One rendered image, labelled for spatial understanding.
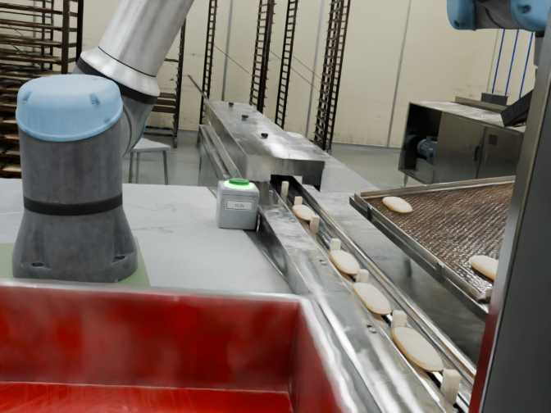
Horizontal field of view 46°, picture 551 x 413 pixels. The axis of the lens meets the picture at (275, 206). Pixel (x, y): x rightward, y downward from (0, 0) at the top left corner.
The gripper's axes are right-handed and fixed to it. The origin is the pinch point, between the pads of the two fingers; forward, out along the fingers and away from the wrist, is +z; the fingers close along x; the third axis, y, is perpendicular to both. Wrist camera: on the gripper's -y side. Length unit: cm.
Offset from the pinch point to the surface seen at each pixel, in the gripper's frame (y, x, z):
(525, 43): -543, 412, 9
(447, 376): 29.6, -34.8, 5.1
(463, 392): 29.6, -33.0, 7.2
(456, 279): 11.0, -22.1, 4.3
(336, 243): -11.7, -29.3, 5.4
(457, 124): -359, 212, 55
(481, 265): 8.9, -17.0, 4.1
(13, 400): 22, -74, 2
